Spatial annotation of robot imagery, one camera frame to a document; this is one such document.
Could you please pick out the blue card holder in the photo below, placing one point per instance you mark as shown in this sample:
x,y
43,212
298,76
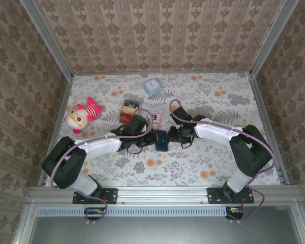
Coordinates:
x,y
161,142

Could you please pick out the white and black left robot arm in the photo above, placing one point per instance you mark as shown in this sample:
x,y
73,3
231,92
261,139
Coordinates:
x,y
101,147

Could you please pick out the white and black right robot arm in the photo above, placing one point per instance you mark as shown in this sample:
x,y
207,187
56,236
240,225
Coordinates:
x,y
216,132

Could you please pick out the small pink card box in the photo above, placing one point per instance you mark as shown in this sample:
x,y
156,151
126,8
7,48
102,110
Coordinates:
x,y
156,118

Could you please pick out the floral table cover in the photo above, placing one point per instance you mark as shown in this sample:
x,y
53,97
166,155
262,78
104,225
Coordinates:
x,y
167,167

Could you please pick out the red yellow black box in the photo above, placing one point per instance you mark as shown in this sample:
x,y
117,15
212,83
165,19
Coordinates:
x,y
128,111

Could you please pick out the light blue alarm clock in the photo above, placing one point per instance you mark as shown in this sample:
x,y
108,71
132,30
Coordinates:
x,y
152,86

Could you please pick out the pink and white plush toy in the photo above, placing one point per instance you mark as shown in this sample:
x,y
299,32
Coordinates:
x,y
77,119

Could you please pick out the grey metal panel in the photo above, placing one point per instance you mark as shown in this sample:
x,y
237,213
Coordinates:
x,y
162,231

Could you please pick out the aluminium front frame rail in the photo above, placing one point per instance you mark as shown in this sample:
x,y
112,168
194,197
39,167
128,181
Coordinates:
x,y
162,194

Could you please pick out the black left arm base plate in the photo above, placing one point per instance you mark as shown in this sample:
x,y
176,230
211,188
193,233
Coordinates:
x,y
109,194

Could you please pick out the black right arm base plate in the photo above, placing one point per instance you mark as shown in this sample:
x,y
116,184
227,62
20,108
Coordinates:
x,y
216,195

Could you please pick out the aluminium side rail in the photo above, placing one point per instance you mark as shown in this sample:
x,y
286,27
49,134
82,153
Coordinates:
x,y
57,127
269,127

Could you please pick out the aluminium frame post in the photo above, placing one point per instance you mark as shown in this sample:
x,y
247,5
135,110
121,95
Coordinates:
x,y
273,38
47,38

